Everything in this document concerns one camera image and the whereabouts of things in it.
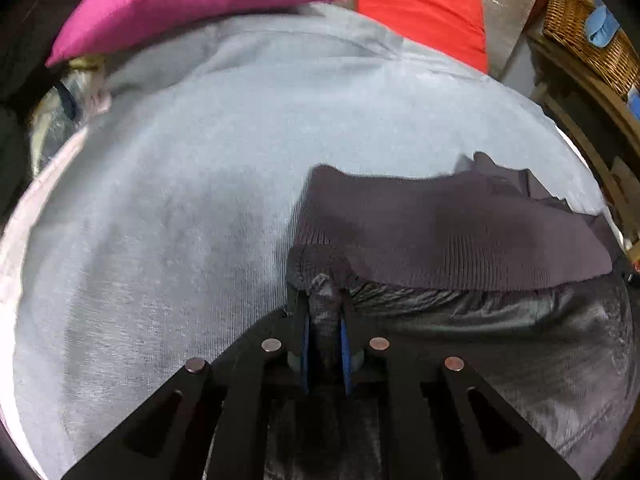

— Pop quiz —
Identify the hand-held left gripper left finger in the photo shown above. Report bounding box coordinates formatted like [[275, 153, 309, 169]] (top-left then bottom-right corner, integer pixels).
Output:
[[60, 290, 313, 480]]

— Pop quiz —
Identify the dark quilted zip jacket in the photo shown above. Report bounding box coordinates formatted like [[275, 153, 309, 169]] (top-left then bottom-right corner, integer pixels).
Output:
[[262, 151, 636, 480]]

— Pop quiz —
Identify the wicker basket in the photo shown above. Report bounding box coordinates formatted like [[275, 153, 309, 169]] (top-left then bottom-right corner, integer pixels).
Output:
[[542, 0, 640, 103]]

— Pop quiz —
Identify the clear plastic bag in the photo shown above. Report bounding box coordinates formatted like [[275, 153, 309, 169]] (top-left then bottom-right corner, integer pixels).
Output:
[[30, 55, 111, 176]]

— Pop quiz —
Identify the wooden shelf rack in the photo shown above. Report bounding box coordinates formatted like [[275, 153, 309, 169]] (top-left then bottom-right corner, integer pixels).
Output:
[[525, 30, 640, 261]]

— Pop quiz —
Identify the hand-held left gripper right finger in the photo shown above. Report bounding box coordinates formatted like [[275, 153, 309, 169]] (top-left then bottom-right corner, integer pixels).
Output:
[[340, 290, 581, 480]]

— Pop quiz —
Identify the light blue cloth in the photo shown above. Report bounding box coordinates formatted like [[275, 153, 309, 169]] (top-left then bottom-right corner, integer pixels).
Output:
[[585, 5, 621, 46]]

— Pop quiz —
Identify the grey blanket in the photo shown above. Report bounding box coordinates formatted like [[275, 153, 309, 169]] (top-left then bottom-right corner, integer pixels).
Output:
[[0, 2, 608, 480]]

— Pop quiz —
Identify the red-orange pillow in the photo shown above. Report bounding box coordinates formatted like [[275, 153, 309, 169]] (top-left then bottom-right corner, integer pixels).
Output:
[[352, 0, 490, 73]]

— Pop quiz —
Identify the pink pillow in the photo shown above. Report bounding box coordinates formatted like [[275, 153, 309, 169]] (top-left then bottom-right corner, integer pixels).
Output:
[[45, 0, 346, 68]]

